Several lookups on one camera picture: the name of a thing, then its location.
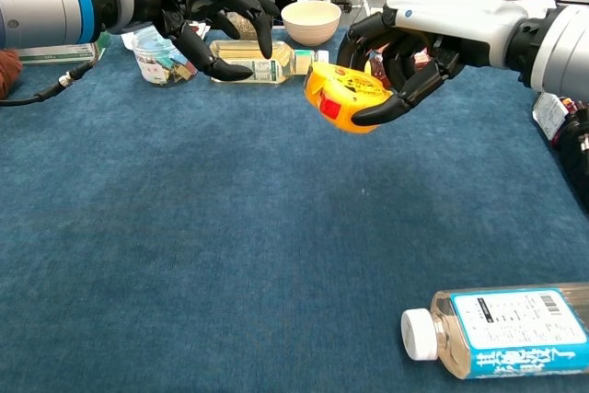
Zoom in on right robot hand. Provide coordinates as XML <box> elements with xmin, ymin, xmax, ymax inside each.
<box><xmin>337</xmin><ymin>0</ymin><xmax>530</xmax><ymax>127</ymax></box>

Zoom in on yellow tape measure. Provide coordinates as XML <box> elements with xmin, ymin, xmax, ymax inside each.
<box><xmin>303</xmin><ymin>61</ymin><xmax>395</xmax><ymax>135</ymax></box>

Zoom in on honey squeeze bottle yellow cap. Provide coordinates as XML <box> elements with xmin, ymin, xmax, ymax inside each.
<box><xmin>367</xmin><ymin>50</ymin><xmax>433</xmax><ymax>88</ymax></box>

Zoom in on white red snack packet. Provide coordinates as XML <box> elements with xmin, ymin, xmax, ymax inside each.
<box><xmin>189</xmin><ymin>19</ymin><xmax>209</xmax><ymax>43</ymax></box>

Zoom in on clear jar colourful pieces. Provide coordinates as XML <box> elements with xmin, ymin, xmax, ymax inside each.
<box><xmin>132</xmin><ymin>27</ymin><xmax>199</xmax><ymax>87</ymax></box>

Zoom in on glass grain jar black lid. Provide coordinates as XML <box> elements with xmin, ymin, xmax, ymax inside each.
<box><xmin>227</xmin><ymin>10</ymin><xmax>260</xmax><ymax>41</ymax></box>

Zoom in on green tissue pack box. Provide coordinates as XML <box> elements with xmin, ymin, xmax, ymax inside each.
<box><xmin>17</xmin><ymin>31</ymin><xmax>112</xmax><ymax>65</ymax></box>

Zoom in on beige bowl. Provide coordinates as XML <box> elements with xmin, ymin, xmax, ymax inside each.
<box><xmin>280</xmin><ymin>0</ymin><xmax>342</xmax><ymax>48</ymax></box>

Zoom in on pale yellow drink bottle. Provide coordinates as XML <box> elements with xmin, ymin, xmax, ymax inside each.
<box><xmin>209</xmin><ymin>40</ymin><xmax>330</xmax><ymax>86</ymax></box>

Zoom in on dark coffee bottle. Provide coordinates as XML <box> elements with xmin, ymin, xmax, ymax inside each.
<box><xmin>532</xmin><ymin>91</ymin><xmax>589</xmax><ymax>214</ymax></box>

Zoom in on blue carpet mat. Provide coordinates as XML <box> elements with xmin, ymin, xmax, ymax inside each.
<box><xmin>0</xmin><ymin>27</ymin><xmax>589</xmax><ymax>393</ymax></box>

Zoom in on clear bottle blue label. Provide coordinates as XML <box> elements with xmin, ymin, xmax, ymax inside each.
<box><xmin>400</xmin><ymin>282</ymin><xmax>589</xmax><ymax>381</ymax></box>

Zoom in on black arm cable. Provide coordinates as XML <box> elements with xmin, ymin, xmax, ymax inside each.
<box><xmin>0</xmin><ymin>60</ymin><xmax>96</xmax><ymax>107</ymax></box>

